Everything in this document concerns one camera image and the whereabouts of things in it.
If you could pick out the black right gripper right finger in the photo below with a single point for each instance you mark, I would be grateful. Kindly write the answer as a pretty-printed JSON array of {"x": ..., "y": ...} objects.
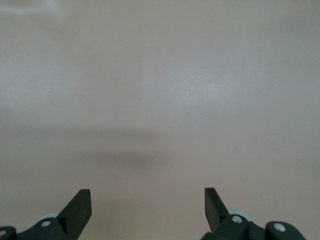
[{"x": 225, "y": 222}]

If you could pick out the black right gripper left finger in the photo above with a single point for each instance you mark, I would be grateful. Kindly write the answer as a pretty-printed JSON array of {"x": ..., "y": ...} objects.
[{"x": 72, "y": 217}]

